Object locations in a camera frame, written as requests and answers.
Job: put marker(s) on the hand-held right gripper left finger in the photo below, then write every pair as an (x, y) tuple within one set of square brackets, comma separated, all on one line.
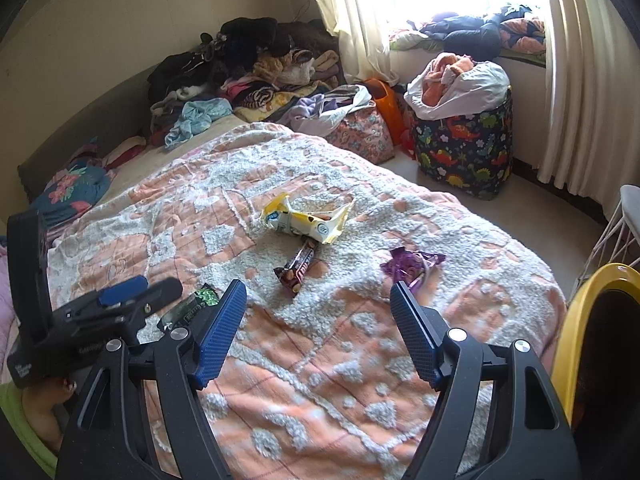
[(220, 332)]

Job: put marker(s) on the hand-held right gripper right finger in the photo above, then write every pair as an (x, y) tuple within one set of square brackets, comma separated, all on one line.
[(415, 337)]

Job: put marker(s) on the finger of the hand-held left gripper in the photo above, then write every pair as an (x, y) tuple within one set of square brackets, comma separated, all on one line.
[(160, 292), (122, 292)]

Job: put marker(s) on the black snack wrapper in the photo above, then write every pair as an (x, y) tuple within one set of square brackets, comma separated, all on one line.
[(187, 310)]

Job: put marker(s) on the purple snack wrapper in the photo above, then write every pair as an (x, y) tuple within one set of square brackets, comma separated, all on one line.
[(407, 262)]

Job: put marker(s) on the brown chocolate bar wrapper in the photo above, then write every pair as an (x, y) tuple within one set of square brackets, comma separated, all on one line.
[(297, 265)]

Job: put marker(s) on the yellow and white snack wrapper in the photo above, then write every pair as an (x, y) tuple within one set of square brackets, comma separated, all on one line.
[(300, 222)]

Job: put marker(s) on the yellow trash bin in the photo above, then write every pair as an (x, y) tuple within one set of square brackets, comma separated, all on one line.
[(575, 320)]

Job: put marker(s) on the person's left forearm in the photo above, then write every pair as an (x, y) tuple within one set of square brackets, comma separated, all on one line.
[(15, 420)]

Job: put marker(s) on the person's left hand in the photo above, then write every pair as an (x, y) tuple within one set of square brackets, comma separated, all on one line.
[(45, 410)]

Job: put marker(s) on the pink cloth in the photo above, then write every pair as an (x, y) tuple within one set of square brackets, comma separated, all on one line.
[(6, 305)]

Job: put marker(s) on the orange and white fleece blanket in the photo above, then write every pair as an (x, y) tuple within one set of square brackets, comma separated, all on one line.
[(310, 360)]

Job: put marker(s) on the blue floral pillow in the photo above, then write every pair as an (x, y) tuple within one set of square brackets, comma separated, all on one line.
[(70, 187)]

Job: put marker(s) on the beige bed sheet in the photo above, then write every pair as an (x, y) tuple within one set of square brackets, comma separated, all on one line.
[(165, 165)]

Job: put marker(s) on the red striped cloth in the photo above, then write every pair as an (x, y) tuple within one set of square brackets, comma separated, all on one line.
[(125, 152)]

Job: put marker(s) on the brown bed headboard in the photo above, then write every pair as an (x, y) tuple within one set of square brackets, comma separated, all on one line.
[(75, 125)]

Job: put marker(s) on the light blue garment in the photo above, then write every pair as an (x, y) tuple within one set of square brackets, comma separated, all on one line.
[(197, 115)]

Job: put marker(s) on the dinosaur print laundry hamper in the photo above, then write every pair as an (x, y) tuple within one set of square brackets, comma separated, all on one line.
[(465, 150)]

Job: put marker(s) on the pink patterned bag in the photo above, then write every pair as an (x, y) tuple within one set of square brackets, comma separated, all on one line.
[(362, 132)]

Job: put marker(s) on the orange bag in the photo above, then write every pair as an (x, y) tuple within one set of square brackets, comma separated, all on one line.
[(387, 105)]

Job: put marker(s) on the pile of clothes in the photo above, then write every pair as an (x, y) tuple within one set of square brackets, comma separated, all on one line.
[(250, 55)]

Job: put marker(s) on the white bag of clothes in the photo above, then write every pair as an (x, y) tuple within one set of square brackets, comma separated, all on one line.
[(480, 80)]

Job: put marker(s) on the cream curtain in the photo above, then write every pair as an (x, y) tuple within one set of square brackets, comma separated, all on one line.
[(357, 15), (585, 85)]

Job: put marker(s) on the clothes on window sill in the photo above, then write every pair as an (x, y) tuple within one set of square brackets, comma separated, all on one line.
[(470, 32)]

